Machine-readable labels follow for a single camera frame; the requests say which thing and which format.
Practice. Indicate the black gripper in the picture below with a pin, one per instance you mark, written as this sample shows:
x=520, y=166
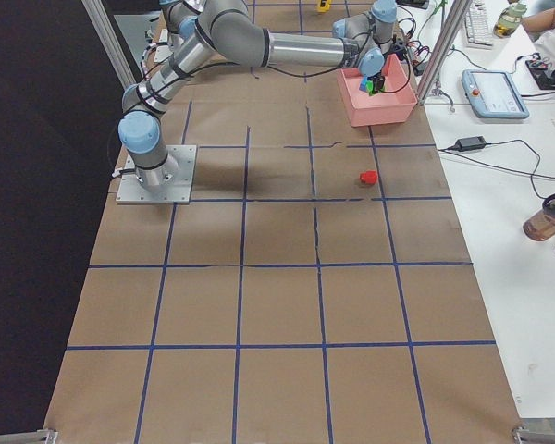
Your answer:
x=376, y=84

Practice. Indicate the blue toy block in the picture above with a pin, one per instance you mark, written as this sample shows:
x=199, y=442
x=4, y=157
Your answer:
x=362, y=85

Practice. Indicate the yellow toy block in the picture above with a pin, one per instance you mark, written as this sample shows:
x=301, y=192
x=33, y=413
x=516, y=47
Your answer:
x=323, y=6

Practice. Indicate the red toy block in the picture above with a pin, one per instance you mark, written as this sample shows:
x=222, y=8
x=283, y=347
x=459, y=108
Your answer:
x=369, y=177

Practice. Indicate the green toy block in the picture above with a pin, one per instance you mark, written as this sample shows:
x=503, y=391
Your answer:
x=373, y=87

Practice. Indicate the pink plastic box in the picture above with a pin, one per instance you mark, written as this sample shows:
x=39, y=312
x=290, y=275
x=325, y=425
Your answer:
x=394, y=105

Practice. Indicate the black power adapter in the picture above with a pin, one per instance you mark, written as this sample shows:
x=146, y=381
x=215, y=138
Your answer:
x=470, y=144

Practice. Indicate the white keyboard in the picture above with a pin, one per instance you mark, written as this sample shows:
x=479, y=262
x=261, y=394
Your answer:
x=475, y=23

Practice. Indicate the teach pendant tablet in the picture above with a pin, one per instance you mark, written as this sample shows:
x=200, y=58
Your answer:
x=493, y=94

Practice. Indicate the green drink bottle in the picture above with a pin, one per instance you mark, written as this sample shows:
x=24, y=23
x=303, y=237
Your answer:
x=510, y=19

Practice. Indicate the brown water bottle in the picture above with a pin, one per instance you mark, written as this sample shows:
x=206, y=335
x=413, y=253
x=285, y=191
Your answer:
x=541, y=225

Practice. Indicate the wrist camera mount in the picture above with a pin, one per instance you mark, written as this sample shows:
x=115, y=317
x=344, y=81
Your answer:
x=398, y=48

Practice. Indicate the aluminium frame post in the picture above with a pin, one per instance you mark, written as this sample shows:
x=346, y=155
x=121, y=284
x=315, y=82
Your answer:
x=448, y=31

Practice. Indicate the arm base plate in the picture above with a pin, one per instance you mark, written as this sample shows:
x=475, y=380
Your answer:
x=171, y=183

